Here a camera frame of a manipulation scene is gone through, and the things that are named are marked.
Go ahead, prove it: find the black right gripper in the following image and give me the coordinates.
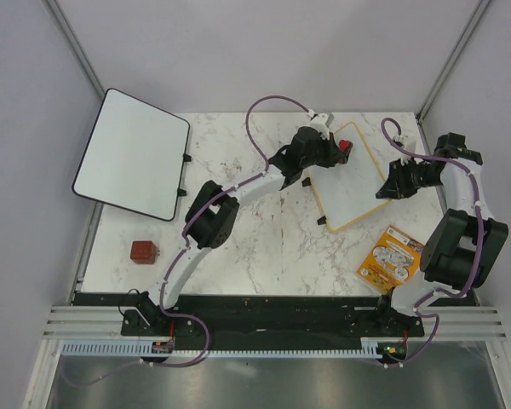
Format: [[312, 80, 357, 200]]
[[376, 157, 442, 200]]

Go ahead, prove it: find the red bone-shaped eraser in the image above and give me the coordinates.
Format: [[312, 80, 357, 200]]
[[338, 140, 353, 164]]

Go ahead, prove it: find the yellow framed small whiteboard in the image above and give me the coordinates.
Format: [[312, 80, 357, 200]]
[[307, 122, 391, 233]]

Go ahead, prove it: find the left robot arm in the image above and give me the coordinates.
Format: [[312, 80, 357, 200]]
[[124, 125, 353, 335]]

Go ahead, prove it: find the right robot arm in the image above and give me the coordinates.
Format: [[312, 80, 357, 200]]
[[372, 133, 508, 336]]

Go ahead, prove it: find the large black framed whiteboard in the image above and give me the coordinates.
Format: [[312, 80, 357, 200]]
[[72, 88, 190, 222]]

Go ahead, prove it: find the orange printed packet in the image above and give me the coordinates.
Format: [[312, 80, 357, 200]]
[[356, 225, 424, 294]]

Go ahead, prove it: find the red-brown cube block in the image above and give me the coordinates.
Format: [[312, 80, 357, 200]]
[[129, 240, 160, 265]]

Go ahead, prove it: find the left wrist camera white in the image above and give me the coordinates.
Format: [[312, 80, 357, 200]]
[[307, 109, 334, 134]]

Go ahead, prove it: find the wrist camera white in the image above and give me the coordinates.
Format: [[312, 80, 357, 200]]
[[393, 135, 416, 164], [307, 109, 334, 134]]

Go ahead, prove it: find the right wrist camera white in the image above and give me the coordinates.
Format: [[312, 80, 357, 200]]
[[393, 135, 416, 164]]

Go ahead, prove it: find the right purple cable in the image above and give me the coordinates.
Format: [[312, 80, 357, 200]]
[[380, 117, 491, 369]]

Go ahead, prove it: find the purple cable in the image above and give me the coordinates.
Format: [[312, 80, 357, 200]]
[[61, 94, 316, 387], [380, 117, 491, 369]]

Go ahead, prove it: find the white slotted cable duct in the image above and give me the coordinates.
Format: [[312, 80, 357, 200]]
[[60, 339, 405, 360]]

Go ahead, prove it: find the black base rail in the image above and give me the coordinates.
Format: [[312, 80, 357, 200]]
[[73, 293, 424, 350]]

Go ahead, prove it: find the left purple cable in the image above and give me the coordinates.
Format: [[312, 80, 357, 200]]
[[61, 94, 316, 387]]

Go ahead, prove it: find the aluminium frame rail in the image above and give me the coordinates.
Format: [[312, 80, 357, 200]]
[[43, 306, 506, 342]]

